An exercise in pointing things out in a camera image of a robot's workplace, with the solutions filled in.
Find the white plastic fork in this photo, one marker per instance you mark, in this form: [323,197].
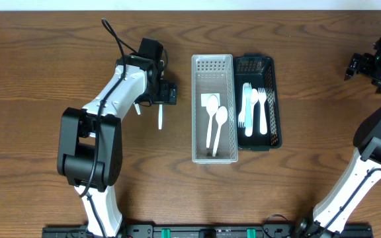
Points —
[262,95]
[247,91]
[241,115]

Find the white plastic spoon horizontal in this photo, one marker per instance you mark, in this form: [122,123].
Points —
[221,118]

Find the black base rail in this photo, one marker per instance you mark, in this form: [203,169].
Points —
[149,231]

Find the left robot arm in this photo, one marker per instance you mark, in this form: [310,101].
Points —
[90,144]

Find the clear plastic basket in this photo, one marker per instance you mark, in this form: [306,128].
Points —
[214,123]

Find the black plastic basket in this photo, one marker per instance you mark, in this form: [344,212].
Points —
[259,71]

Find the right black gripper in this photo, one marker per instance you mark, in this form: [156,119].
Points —
[368,67]

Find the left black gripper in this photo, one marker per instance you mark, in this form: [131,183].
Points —
[169,94]

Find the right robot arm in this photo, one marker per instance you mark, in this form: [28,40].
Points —
[329,217]

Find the white plastic spoon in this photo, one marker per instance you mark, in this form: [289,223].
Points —
[211,108]
[253,99]
[137,107]
[160,117]

